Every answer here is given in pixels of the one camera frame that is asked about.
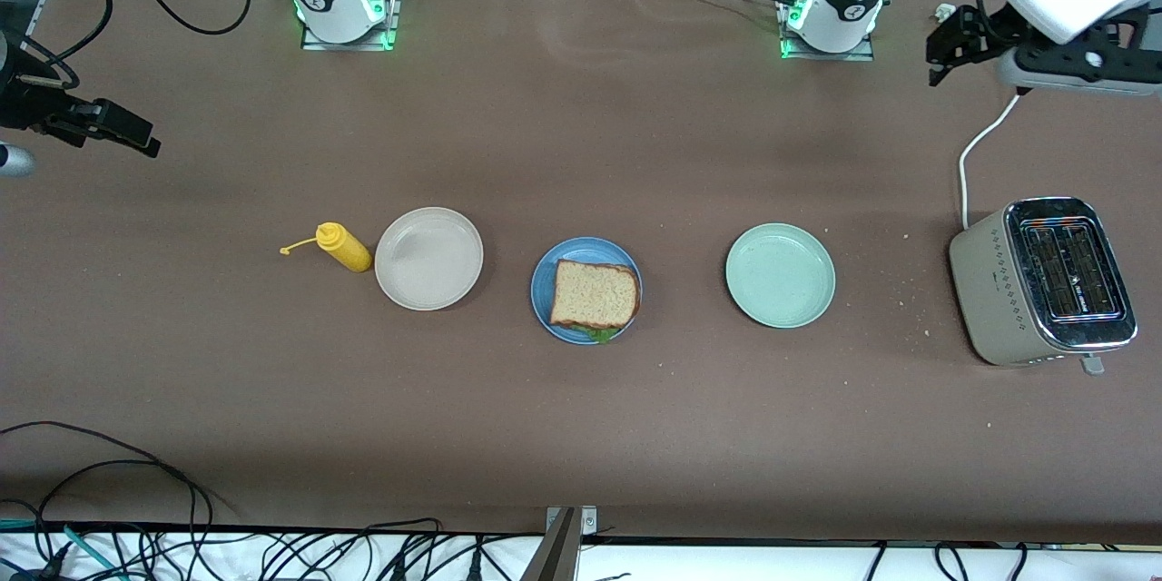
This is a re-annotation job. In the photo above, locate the blue round plate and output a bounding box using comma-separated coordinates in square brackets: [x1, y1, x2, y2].
[530, 237, 644, 346]

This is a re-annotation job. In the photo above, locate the white toaster power cable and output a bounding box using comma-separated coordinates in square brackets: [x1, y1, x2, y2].
[935, 4, 1023, 231]

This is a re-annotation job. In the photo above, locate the black looped floor cable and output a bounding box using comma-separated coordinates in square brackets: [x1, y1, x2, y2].
[0, 420, 214, 559]

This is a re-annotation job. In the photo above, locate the silver corner bracket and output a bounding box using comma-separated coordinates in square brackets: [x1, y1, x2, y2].
[546, 506, 598, 537]

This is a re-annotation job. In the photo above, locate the beige and chrome toaster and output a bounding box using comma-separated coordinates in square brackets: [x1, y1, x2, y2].
[948, 196, 1138, 377]

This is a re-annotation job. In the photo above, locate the pale green round plate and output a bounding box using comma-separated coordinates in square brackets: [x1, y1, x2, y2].
[724, 222, 837, 330]

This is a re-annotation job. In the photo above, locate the yellow mustard squeeze bottle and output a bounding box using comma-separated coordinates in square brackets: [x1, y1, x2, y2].
[279, 222, 373, 272]

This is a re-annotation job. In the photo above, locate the teal cable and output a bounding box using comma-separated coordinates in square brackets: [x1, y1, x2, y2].
[0, 517, 123, 581]

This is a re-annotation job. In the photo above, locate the beige round plate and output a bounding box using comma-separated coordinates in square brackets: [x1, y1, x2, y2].
[374, 206, 485, 311]

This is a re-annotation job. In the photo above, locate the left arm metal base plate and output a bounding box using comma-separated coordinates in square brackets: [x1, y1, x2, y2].
[776, 0, 877, 62]

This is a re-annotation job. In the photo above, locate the grey aluminium extrusion post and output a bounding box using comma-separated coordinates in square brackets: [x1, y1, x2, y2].
[519, 508, 582, 581]

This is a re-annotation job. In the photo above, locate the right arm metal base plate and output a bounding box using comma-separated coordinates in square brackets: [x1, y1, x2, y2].
[301, 0, 405, 52]

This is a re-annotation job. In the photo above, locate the brown bread slice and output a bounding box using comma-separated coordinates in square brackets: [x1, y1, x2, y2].
[548, 260, 642, 330]

